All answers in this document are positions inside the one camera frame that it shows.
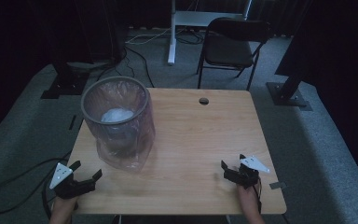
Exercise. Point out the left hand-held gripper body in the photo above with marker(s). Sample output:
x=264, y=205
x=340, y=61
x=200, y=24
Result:
x=71, y=188

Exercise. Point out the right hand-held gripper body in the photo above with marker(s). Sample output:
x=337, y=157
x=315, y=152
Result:
x=245, y=177

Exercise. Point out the beige ribbed trash bin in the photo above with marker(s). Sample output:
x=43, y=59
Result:
x=121, y=140

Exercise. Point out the purple plastic trash bag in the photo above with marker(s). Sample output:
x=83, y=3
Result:
x=140, y=140

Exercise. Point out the person's right hand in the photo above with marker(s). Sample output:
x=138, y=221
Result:
x=248, y=196

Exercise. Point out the person's left hand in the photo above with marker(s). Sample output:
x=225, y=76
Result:
x=64, y=207

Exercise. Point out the grey tape piece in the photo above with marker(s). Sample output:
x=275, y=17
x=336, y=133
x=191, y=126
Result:
x=277, y=185

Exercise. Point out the black tape strip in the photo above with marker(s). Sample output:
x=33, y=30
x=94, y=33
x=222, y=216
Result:
x=72, y=122

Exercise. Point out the white crumpled paper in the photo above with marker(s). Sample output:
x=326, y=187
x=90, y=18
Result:
x=116, y=115

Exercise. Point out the black folding chair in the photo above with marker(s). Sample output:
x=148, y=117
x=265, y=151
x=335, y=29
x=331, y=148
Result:
x=227, y=51

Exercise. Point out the black stand with base plate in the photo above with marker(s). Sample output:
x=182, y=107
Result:
x=65, y=85
x=287, y=93

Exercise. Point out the white desk frame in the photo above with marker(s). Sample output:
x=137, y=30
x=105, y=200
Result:
x=172, y=37

